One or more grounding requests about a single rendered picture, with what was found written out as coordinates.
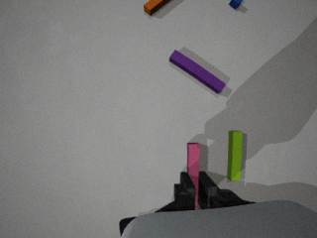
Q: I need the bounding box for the lime green rod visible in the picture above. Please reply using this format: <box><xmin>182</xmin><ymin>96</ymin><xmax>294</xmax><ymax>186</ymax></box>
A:
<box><xmin>227</xmin><ymin>131</ymin><xmax>242</xmax><ymax>180</ymax></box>

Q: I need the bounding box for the purple rod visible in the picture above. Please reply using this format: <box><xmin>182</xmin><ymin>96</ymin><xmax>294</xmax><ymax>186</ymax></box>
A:
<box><xmin>169</xmin><ymin>50</ymin><xmax>226</xmax><ymax>94</ymax></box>

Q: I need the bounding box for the orange rod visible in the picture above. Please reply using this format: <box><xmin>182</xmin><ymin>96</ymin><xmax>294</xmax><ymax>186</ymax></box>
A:
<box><xmin>144</xmin><ymin>0</ymin><xmax>170</xmax><ymax>16</ymax></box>

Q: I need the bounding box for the small blue cube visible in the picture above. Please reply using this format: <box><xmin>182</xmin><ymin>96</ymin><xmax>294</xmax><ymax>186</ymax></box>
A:
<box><xmin>229</xmin><ymin>0</ymin><xmax>243</xmax><ymax>9</ymax></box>

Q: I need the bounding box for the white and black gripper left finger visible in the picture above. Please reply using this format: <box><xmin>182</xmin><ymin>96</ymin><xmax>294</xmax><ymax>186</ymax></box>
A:
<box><xmin>119</xmin><ymin>172</ymin><xmax>196</xmax><ymax>236</ymax></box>

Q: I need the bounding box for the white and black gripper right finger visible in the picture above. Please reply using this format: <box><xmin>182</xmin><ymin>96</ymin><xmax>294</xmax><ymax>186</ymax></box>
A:
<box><xmin>198</xmin><ymin>172</ymin><xmax>256</xmax><ymax>209</ymax></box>

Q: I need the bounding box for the pink rod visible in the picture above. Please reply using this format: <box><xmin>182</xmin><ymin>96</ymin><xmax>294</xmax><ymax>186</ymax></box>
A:
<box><xmin>187</xmin><ymin>143</ymin><xmax>199</xmax><ymax>210</ymax></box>

